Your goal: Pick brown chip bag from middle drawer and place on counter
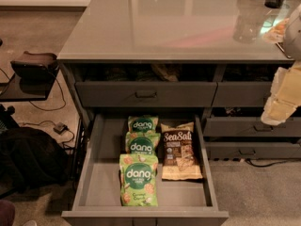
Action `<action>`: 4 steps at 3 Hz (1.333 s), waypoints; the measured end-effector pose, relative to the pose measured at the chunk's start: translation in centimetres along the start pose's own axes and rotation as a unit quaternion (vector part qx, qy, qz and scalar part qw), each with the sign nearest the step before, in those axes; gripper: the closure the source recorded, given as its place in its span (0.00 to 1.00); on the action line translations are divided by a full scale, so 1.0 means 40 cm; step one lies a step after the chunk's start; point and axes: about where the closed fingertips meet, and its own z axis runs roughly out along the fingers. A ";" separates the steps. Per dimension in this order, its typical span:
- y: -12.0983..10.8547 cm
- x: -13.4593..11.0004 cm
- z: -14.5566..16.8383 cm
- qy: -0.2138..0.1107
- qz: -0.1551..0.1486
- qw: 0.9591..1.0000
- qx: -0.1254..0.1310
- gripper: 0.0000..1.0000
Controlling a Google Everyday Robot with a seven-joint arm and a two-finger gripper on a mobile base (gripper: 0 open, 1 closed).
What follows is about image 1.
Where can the grey cabinet frame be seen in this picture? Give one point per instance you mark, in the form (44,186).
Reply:
(173,41)

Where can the black bag on floor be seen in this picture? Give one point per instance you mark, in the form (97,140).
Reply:
(32,158)

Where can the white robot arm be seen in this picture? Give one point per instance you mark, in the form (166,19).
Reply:
(292,37)

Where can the dark side table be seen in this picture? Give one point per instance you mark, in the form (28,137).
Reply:
(17,89)

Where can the black device on side table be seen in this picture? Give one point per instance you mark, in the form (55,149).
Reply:
(31,66)

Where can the green dang chip bag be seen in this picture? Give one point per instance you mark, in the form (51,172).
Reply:
(144,124)
(137,173)
(144,143)

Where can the brown sea salt chip bag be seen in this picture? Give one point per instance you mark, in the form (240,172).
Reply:
(180,162)

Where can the middle green dang chip bag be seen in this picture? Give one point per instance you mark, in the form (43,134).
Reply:
(144,143)

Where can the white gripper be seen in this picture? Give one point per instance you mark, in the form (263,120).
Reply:
(293,32)

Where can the grey bottom right drawer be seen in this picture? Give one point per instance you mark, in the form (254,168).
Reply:
(253,150)

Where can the open grey middle drawer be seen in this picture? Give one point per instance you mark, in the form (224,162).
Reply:
(116,189)

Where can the black power adapter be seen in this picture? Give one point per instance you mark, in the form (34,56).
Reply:
(60,127)

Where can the front green dang chip bag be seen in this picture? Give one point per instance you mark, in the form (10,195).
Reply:
(137,173)

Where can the back green dang chip bag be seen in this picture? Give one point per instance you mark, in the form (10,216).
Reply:
(144,124)

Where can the checkered marker board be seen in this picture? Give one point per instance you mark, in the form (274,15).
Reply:
(276,33)

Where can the grey top right drawer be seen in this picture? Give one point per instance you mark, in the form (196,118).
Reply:
(241,94)

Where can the grey top left drawer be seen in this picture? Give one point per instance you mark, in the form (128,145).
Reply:
(145,94)

